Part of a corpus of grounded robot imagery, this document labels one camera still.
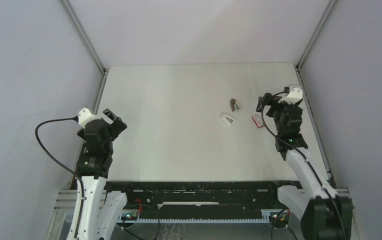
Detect circuit board with wires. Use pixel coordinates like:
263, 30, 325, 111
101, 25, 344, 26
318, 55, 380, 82
116, 198, 161, 240
270, 208, 298, 240

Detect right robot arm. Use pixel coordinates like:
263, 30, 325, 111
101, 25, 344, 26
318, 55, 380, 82
256, 92, 353, 240

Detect left black camera cable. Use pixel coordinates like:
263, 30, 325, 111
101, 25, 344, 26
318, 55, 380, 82
34, 117, 86, 200

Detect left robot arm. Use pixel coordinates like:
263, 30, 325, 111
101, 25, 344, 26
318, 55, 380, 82
67, 107, 136, 240

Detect left circuit board with wires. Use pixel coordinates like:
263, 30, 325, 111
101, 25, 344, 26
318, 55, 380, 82
116, 198, 161, 240

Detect black camera cable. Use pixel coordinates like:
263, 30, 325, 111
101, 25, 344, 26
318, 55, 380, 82
34, 117, 86, 200
260, 90, 348, 239

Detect right black camera cable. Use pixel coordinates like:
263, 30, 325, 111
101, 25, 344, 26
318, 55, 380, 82
260, 90, 348, 239

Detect right circuit board with wires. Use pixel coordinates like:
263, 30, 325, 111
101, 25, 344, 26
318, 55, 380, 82
270, 208, 298, 240

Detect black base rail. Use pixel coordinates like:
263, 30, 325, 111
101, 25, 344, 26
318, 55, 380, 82
105, 180, 302, 221

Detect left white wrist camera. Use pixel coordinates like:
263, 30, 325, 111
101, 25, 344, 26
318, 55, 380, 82
76, 106, 98, 129

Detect red white staple box sleeve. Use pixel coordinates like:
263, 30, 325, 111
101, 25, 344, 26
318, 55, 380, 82
251, 114, 265, 129

